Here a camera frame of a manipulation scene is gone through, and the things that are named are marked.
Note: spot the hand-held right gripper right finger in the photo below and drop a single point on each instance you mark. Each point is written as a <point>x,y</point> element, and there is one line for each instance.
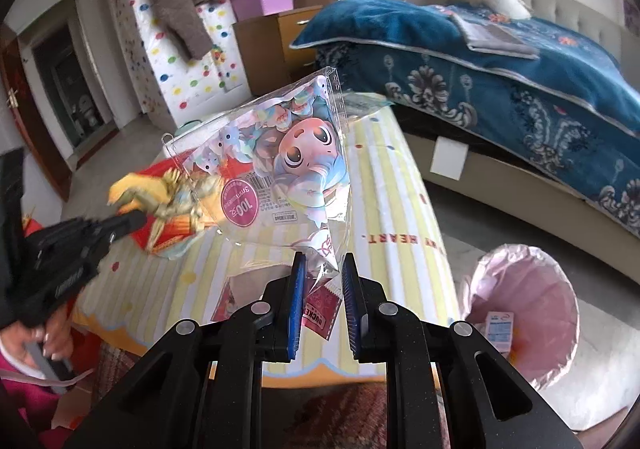
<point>352,314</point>

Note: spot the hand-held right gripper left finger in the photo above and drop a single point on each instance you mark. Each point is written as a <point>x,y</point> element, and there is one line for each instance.
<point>296,309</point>

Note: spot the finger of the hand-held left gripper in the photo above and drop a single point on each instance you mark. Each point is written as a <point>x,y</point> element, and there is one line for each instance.
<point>125,224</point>

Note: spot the small white milk carton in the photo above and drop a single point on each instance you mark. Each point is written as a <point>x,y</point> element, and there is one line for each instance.
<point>497,331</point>

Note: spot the clear cartoon plastic bag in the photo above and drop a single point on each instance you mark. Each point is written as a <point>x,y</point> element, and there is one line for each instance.
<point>300,154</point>

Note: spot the trash bin with pink liner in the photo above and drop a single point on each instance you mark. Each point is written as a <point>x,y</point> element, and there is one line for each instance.
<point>540,289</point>

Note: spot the person's left forearm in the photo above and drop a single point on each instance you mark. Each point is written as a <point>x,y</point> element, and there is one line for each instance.
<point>20,389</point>

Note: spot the person's left hand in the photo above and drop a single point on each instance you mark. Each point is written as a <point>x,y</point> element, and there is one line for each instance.
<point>55,341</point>

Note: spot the red snack packet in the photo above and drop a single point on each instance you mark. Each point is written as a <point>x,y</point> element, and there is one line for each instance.
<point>227,301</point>
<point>320,319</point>

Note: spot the yellow striped tablecloth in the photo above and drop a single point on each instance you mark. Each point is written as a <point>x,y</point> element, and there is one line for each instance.
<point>390,209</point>

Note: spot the brown wooden door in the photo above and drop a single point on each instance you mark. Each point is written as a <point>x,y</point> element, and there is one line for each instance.
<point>35,129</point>

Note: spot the polka-dot white wardrobe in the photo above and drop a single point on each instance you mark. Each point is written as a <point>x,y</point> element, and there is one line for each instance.
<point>200,79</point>

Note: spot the white paper sheet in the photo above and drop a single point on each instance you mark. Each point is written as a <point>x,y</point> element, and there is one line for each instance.
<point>449,159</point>

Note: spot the clear plastic wrapper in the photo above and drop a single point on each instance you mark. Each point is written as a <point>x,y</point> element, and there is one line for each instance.
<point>370,105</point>

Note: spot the wooden drawer cabinet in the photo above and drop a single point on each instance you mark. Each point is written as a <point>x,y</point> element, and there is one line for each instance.
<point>265,54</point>

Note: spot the bed with blue blanket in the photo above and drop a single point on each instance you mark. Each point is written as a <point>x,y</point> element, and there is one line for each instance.
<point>550,79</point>

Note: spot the folded grey cloth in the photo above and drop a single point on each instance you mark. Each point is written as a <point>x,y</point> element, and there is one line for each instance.
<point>495,36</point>

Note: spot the white pillow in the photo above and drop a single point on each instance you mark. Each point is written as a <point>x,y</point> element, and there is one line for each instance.
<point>505,5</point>

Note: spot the beige upholstered bed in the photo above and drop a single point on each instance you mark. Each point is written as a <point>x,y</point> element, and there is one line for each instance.
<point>550,4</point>

